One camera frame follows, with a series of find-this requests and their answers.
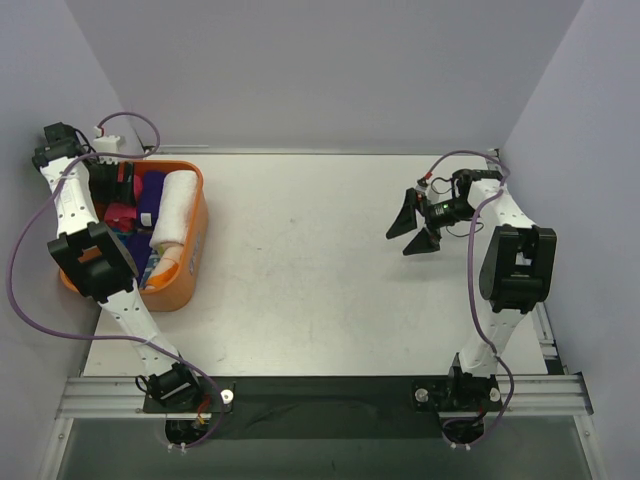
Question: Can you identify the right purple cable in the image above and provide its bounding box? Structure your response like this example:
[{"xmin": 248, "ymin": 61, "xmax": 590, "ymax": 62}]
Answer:
[{"xmin": 416, "ymin": 149, "xmax": 515, "ymax": 447}]

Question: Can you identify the patterned orange white towel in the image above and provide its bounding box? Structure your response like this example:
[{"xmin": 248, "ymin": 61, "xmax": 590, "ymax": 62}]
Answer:
[{"xmin": 140, "ymin": 244, "xmax": 184, "ymax": 290}]

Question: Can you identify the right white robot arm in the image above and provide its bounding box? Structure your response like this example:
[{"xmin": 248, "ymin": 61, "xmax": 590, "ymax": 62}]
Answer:
[{"xmin": 386, "ymin": 169, "xmax": 557, "ymax": 413}]

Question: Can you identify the white rolled towel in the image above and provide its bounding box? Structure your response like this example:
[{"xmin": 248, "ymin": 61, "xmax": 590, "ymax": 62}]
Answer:
[{"xmin": 149, "ymin": 170, "xmax": 198, "ymax": 251}]

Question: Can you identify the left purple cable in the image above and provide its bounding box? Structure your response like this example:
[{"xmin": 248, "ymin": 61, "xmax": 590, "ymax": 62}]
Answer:
[{"xmin": 5, "ymin": 111, "xmax": 224, "ymax": 450}]

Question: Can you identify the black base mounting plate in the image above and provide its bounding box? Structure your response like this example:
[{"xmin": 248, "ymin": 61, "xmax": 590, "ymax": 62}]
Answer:
[{"xmin": 142, "ymin": 375, "xmax": 506, "ymax": 443}]

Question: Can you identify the pink towel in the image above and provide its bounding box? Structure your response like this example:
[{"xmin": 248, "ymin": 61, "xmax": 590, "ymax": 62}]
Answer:
[{"xmin": 104, "ymin": 175, "xmax": 143, "ymax": 235}]

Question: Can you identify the orange plastic basket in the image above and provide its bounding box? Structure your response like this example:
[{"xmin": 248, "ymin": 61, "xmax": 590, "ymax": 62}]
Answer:
[{"xmin": 89, "ymin": 160, "xmax": 208, "ymax": 312}]

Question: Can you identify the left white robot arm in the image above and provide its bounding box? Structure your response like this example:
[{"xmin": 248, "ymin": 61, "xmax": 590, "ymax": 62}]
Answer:
[{"xmin": 32, "ymin": 122, "xmax": 203, "ymax": 412}]

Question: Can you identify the dark purple rolled towel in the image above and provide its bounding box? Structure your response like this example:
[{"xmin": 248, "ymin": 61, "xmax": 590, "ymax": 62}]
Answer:
[{"xmin": 127, "ymin": 233, "xmax": 152, "ymax": 289}]

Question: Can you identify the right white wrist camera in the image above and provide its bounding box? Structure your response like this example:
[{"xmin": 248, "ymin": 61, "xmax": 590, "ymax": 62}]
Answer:
[{"xmin": 414, "ymin": 183, "xmax": 433, "ymax": 202}]

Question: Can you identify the purple cable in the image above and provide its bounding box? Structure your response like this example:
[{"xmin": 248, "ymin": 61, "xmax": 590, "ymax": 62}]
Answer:
[
  {"xmin": 416, "ymin": 149, "xmax": 515, "ymax": 447},
  {"xmin": 5, "ymin": 111, "xmax": 224, "ymax": 450}
]

